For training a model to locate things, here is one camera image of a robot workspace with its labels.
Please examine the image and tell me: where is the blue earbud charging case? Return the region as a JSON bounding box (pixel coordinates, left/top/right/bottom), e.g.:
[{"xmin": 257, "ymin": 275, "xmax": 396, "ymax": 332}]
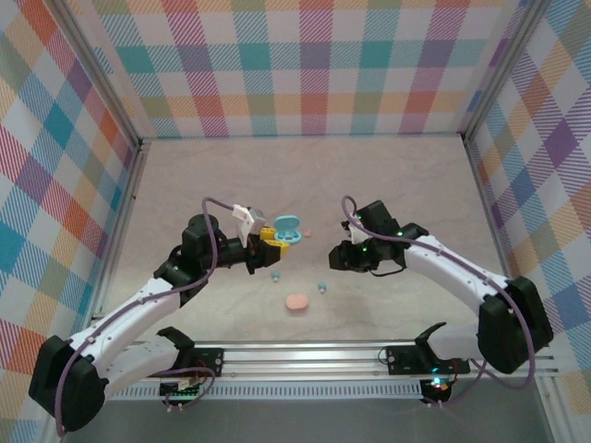
[{"xmin": 271, "ymin": 214, "xmax": 304, "ymax": 246}]

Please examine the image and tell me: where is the pink earbud charging case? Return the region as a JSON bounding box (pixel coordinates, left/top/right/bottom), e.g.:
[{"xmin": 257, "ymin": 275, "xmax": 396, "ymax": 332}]
[{"xmin": 285, "ymin": 293, "xmax": 310, "ymax": 317}]

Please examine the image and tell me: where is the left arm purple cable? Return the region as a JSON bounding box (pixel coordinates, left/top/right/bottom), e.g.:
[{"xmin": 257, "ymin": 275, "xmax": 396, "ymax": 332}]
[{"xmin": 54, "ymin": 197, "xmax": 237, "ymax": 438}]

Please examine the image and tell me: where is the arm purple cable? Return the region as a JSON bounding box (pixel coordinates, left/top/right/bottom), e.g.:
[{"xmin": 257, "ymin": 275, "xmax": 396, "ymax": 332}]
[
  {"xmin": 54, "ymin": 197, "xmax": 237, "ymax": 438},
  {"xmin": 341, "ymin": 196, "xmax": 539, "ymax": 410}
]

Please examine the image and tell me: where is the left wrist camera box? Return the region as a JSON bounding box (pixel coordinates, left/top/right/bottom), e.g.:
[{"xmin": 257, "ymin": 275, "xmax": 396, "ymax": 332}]
[{"xmin": 232, "ymin": 203, "xmax": 268, "ymax": 239}]

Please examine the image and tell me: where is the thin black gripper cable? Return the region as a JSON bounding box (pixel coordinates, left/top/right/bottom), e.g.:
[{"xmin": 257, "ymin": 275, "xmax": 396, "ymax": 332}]
[{"xmin": 368, "ymin": 257, "xmax": 409, "ymax": 279}]

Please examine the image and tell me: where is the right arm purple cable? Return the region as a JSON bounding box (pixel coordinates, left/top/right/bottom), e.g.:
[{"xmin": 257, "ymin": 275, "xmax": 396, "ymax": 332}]
[{"xmin": 341, "ymin": 196, "xmax": 539, "ymax": 410}]

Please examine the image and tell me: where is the aluminium table side rail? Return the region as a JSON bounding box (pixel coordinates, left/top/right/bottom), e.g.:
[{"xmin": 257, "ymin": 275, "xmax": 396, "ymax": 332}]
[
  {"xmin": 463, "ymin": 133, "xmax": 513, "ymax": 282},
  {"xmin": 90, "ymin": 138, "xmax": 152, "ymax": 324}
]

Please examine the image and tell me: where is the aluminium mounting rail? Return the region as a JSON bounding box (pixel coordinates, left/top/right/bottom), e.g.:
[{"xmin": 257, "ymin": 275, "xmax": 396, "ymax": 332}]
[{"xmin": 105, "ymin": 339, "xmax": 562, "ymax": 389}]

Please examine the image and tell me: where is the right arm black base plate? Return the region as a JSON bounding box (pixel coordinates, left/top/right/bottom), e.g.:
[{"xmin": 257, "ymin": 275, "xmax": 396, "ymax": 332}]
[{"xmin": 385, "ymin": 343, "xmax": 471, "ymax": 376}]

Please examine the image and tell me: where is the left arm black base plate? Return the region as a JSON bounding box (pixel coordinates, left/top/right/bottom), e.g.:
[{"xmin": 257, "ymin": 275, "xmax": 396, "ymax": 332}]
[{"xmin": 184, "ymin": 346, "xmax": 225, "ymax": 378}]

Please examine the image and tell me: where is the slotted white cable duct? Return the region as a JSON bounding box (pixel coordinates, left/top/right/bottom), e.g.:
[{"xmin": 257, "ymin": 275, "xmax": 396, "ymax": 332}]
[{"xmin": 108, "ymin": 383, "xmax": 426, "ymax": 401}]

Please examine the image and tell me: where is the aluminium frame corner post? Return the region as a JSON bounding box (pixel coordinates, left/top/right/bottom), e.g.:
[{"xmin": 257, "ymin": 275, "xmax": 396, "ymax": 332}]
[
  {"xmin": 460, "ymin": 0, "xmax": 555, "ymax": 142},
  {"xmin": 45, "ymin": 0, "xmax": 152, "ymax": 151}
]

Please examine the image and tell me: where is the aluminium frame strut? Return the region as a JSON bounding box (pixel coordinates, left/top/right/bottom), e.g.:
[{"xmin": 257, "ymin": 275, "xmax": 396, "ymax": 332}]
[{"xmin": 535, "ymin": 376, "xmax": 572, "ymax": 443}]

